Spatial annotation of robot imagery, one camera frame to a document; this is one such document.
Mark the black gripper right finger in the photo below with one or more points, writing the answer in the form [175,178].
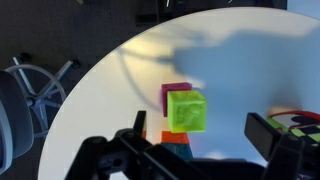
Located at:
[270,143]

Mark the yellow-green block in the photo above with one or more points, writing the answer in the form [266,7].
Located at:
[186,111]

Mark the pink magenta block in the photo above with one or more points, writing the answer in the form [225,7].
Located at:
[172,87]

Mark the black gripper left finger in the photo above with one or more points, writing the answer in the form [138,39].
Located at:
[139,124]

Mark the white round table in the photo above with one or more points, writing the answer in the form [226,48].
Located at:
[241,59]

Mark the teal blue block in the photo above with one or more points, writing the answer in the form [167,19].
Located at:
[181,150]

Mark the grey office chair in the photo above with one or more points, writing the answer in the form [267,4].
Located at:
[23,115]

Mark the orange red block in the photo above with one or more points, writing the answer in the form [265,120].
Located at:
[178,138]

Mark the colourful patterned lower cube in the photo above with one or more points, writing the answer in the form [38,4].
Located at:
[303,124]

